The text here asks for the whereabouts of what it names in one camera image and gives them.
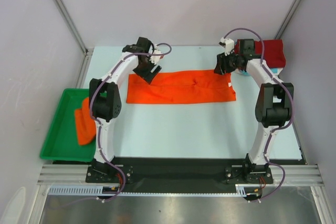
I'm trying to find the orange t shirt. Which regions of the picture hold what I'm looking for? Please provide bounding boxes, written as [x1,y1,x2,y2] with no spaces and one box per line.
[126,70,236,104]
[74,97,96,146]

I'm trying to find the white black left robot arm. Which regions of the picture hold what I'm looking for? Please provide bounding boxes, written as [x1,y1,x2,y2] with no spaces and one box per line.
[86,37,163,183]

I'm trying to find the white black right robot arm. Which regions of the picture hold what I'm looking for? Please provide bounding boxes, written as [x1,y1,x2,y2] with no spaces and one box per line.
[214,38,294,184]

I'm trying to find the folded dark red t shirt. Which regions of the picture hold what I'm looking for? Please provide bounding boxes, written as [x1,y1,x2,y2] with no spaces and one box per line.
[234,39,286,69]

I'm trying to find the folded turquoise t shirt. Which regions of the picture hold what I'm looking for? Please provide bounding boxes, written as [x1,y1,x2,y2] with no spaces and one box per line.
[240,67,279,77]

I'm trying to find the orange t shirt in tray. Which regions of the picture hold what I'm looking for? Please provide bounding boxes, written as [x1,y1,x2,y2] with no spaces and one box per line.
[74,97,96,146]

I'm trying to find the green plastic tray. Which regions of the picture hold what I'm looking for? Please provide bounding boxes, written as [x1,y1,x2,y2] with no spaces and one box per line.
[39,88,96,163]

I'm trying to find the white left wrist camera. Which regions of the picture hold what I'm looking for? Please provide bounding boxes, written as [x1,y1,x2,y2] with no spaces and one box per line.
[149,48,164,65]

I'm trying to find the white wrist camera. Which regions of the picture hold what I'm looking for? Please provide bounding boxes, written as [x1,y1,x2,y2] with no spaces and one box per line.
[218,37,235,56]
[149,48,164,65]

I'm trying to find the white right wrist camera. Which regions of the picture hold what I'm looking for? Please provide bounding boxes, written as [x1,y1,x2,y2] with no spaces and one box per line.
[218,37,235,56]

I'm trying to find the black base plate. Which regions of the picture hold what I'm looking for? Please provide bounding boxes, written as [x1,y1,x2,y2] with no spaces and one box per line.
[40,157,305,195]

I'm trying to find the left aluminium corner post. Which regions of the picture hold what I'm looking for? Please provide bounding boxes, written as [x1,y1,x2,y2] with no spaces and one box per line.
[36,0,90,54]

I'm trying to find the aluminium corner post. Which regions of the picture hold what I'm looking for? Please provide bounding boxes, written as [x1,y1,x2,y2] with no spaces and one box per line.
[36,0,90,54]
[274,0,303,39]

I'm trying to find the right aluminium corner post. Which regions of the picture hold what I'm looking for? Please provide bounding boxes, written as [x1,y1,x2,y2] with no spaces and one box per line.
[274,0,303,39]

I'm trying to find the grey slotted cable duct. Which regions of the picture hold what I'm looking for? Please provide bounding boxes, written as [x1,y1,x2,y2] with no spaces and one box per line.
[48,185,261,197]

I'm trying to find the aluminium front rail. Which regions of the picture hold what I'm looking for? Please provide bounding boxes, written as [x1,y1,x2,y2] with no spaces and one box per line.
[37,164,324,186]

